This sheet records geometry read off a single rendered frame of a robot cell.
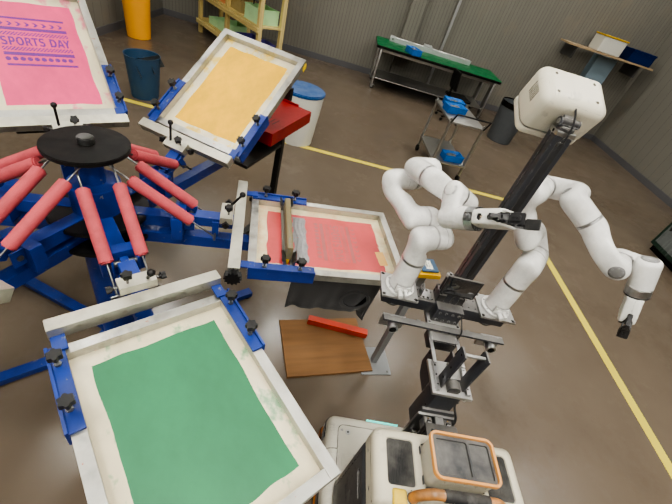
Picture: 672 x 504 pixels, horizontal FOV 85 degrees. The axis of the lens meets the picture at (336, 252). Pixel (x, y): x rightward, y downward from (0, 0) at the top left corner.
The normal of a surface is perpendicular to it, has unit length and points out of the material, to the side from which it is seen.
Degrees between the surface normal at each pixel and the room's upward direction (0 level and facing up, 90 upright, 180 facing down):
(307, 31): 90
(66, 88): 32
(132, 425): 0
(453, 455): 0
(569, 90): 26
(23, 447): 0
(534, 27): 90
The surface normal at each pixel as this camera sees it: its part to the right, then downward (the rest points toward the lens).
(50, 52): 0.52, -0.29
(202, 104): 0.01, -0.34
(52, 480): 0.25, -0.73
